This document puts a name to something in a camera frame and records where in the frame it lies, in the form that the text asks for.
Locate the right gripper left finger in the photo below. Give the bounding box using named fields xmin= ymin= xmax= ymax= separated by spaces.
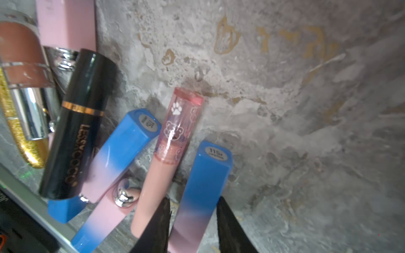
xmin=130 ymin=198 xmax=171 ymax=253

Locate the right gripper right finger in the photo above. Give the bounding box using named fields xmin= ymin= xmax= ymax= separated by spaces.
xmin=216 ymin=196 xmax=258 ymax=253

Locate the blue pink lipstick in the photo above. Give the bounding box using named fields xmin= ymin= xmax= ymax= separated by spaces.
xmin=81 ymin=109 xmax=161 ymax=203
xmin=47 ymin=195 xmax=89 ymax=223
xmin=168 ymin=140 xmax=233 ymax=253
xmin=71 ymin=178 xmax=141 ymax=253

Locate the pink lip gloss tube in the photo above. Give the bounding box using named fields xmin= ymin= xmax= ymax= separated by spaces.
xmin=131 ymin=87 xmax=204 ymax=238

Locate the gold glitter lipstick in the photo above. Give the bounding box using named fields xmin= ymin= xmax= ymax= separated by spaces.
xmin=1 ymin=70 xmax=49 ymax=169

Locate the blue pink lipstick bottom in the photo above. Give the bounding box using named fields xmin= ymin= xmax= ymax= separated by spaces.
xmin=47 ymin=195 xmax=89 ymax=223

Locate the brown clear lip gloss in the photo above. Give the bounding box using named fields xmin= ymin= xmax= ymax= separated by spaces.
xmin=1 ymin=8 xmax=61 ymax=141

